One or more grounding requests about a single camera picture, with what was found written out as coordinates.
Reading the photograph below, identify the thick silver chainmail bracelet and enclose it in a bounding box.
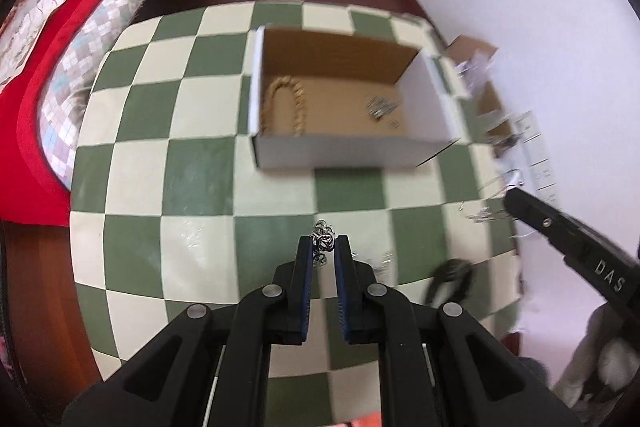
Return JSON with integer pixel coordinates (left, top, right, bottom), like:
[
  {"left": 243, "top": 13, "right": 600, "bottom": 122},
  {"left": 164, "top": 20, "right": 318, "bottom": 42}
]
[{"left": 310, "top": 219, "right": 338, "bottom": 266}]

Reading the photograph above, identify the thin silver butterfly necklace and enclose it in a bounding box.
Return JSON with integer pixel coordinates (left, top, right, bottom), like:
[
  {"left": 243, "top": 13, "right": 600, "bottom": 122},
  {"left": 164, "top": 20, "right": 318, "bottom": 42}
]
[{"left": 456, "top": 166, "right": 537, "bottom": 240}]

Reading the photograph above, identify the black smart band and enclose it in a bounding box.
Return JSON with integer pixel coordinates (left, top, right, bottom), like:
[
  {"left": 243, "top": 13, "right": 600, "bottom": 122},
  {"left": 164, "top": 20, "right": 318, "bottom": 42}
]
[{"left": 423, "top": 258, "right": 474, "bottom": 309}]

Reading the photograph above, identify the silver charm jewelry cluster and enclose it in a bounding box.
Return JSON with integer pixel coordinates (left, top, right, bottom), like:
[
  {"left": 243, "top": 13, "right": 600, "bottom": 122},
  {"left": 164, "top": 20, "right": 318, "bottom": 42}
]
[{"left": 367, "top": 95, "right": 400, "bottom": 128}]

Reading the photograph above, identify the white cardboard jewelry box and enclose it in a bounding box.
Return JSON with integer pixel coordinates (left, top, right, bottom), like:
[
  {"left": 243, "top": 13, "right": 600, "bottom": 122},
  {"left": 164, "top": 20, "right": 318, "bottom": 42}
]
[{"left": 247, "top": 26, "right": 461, "bottom": 170}]

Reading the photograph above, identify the green checkered tablecloth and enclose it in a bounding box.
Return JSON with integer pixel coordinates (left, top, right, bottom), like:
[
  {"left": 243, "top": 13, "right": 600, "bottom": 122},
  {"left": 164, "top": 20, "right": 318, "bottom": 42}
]
[{"left": 70, "top": 1, "right": 520, "bottom": 377}]

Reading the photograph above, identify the brown cardboard box on floor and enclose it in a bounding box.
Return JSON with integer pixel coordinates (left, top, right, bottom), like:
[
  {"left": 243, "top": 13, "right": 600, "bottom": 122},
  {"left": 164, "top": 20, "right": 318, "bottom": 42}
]
[{"left": 446, "top": 35, "right": 520, "bottom": 158}]

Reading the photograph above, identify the red bed blanket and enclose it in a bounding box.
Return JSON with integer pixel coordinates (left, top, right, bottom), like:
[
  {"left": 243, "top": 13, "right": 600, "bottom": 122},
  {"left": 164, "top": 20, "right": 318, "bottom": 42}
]
[{"left": 1, "top": 0, "right": 102, "bottom": 227}]

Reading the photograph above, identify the patchwork checkered quilt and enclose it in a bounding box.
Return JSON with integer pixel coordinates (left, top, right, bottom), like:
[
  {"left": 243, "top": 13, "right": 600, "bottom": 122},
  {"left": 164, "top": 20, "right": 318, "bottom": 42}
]
[{"left": 37, "top": 0, "right": 144, "bottom": 190}]

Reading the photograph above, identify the white wall power strip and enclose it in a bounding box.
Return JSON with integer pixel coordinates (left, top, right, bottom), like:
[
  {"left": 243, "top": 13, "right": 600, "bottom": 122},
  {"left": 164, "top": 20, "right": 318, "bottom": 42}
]
[{"left": 515, "top": 112, "right": 560, "bottom": 208}]

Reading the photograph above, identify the wooden bead bracelet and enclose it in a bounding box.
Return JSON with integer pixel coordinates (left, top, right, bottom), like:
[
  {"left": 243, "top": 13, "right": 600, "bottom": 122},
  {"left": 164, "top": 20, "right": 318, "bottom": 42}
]
[{"left": 260, "top": 74, "right": 308, "bottom": 138}]

